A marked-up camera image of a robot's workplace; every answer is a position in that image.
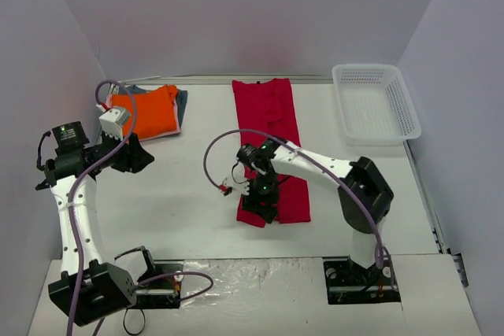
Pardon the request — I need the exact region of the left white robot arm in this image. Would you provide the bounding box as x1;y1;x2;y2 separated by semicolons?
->
36;121;159;327

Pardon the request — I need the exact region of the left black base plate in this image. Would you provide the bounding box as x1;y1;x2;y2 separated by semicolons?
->
114;259;183;310

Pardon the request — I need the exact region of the white plastic basket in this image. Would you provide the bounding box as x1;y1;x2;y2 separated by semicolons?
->
332;64;421;146

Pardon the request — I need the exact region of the pink folded t-shirt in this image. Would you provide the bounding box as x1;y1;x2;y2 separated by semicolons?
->
105;94;182;144

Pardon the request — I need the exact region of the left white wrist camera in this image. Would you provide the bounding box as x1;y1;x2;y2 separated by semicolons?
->
98;107;131;141

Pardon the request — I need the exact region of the blue-grey folded t-shirt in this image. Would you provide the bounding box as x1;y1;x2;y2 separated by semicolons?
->
126;85;188;124

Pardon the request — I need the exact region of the red t-shirt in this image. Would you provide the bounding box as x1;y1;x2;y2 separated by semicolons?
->
232;79;311;223

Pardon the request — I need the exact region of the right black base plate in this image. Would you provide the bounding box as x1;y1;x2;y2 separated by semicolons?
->
323;257;401;305

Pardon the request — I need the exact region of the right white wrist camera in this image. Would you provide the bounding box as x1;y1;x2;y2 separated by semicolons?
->
217;175;250;196

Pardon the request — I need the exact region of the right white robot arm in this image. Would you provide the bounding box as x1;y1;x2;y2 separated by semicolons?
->
234;138;395;283

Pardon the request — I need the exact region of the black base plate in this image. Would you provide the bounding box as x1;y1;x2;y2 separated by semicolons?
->
114;259;183;310
323;257;401;305

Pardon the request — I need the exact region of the white foam front board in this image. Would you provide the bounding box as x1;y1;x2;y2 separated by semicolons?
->
27;253;484;336

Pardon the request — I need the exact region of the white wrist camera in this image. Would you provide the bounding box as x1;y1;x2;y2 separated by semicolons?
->
217;175;250;196
98;107;131;141

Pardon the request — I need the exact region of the orange folded t-shirt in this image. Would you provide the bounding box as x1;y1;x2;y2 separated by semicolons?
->
110;84;179;141

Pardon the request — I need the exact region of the black thin cable loop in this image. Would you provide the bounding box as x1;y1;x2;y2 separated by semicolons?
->
122;306;146;335

